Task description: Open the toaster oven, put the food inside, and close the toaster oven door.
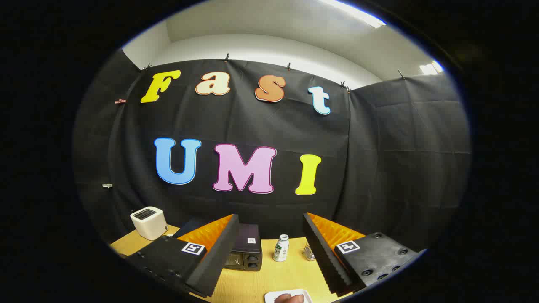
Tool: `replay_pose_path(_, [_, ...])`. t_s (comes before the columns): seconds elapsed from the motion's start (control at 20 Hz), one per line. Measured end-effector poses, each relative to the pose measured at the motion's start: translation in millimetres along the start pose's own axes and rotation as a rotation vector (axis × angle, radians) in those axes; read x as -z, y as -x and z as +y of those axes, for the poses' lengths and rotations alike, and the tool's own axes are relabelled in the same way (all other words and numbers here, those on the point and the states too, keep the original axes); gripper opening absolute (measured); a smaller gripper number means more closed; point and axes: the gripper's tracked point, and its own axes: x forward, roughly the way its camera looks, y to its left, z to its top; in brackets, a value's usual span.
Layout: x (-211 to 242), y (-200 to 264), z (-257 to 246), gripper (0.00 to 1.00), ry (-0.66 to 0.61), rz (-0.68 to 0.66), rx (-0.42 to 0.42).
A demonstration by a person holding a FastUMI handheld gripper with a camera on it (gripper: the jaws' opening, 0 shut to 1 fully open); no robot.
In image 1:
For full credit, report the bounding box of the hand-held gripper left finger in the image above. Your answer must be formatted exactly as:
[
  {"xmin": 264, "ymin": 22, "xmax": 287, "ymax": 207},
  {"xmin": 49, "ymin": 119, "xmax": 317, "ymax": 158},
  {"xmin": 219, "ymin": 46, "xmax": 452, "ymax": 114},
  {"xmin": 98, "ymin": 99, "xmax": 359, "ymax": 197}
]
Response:
[{"xmin": 125, "ymin": 214, "xmax": 240, "ymax": 298}]

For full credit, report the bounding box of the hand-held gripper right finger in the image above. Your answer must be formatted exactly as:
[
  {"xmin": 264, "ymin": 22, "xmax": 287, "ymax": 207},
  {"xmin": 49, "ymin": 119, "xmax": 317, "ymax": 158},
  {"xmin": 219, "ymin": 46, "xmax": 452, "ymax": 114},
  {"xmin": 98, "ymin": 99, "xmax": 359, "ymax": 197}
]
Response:
[{"xmin": 302, "ymin": 212, "xmax": 422, "ymax": 297}]

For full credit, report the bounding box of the black toaster oven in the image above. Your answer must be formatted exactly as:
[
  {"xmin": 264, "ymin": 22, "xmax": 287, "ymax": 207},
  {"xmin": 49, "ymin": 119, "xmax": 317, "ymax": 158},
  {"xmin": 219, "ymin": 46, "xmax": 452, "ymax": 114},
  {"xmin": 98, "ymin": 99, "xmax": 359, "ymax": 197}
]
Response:
[{"xmin": 173, "ymin": 218, "xmax": 263, "ymax": 272}]

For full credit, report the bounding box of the white square plate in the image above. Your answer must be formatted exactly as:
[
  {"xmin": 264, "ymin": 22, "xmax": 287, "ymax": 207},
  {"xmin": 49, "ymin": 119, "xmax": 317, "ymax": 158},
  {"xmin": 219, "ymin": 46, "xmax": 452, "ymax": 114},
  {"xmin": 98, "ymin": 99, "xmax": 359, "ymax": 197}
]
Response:
[{"xmin": 264, "ymin": 289, "xmax": 313, "ymax": 303}]

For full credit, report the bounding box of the white toaster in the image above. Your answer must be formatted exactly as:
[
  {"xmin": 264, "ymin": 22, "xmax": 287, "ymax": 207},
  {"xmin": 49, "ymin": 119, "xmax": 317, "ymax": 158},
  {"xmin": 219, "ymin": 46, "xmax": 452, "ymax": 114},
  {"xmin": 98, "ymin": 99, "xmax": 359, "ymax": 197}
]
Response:
[{"xmin": 130, "ymin": 206, "xmax": 169, "ymax": 241}]

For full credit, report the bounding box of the white bottle green label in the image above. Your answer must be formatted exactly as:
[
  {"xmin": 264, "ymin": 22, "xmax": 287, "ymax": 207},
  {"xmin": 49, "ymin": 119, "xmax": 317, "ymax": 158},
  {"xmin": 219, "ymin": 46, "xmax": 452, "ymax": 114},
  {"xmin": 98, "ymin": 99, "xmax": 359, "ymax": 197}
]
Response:
[{"xmin": 273, "ymin": 234, "xmax": 290, "ymax": 263}]

